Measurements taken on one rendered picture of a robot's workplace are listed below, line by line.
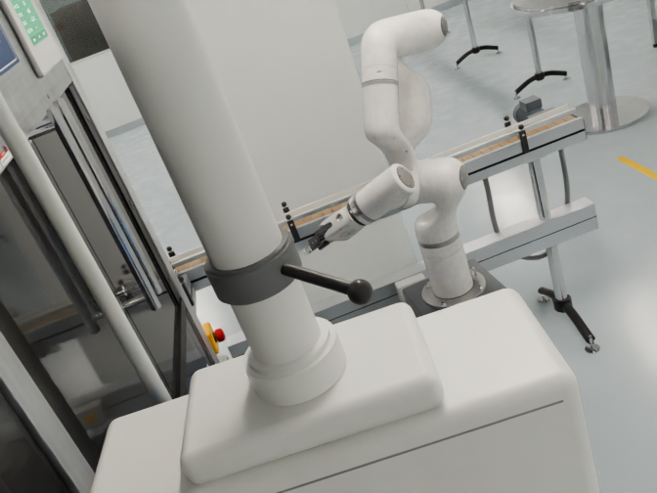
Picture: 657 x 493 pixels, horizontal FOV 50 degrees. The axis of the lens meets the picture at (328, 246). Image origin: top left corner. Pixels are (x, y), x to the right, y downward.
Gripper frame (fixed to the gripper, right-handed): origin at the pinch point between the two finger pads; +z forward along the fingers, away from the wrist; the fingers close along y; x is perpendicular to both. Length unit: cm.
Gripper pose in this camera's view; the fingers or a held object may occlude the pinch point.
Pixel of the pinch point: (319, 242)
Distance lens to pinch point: 183.8
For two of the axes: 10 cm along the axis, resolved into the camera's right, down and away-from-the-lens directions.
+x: -3.9, -8.7, 2.9
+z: -6.6, 4.9, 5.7
